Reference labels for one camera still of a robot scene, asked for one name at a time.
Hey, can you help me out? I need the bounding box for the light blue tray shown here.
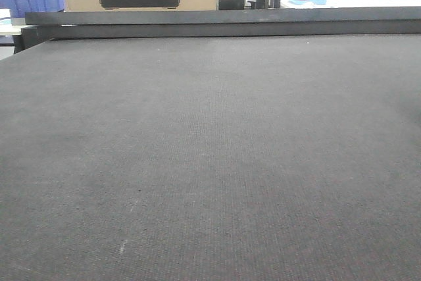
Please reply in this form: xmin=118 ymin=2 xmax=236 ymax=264
xmin=287 ymin=0 xmax=328 ymax=5

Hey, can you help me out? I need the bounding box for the white table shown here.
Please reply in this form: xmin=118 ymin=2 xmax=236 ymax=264
xmin=280 ymin=0 xmax=420 ymax=9

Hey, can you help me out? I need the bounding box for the black conveyor side rail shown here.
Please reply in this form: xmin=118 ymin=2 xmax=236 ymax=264
xmin=21 ymin=7 xmax=420 ymax=49

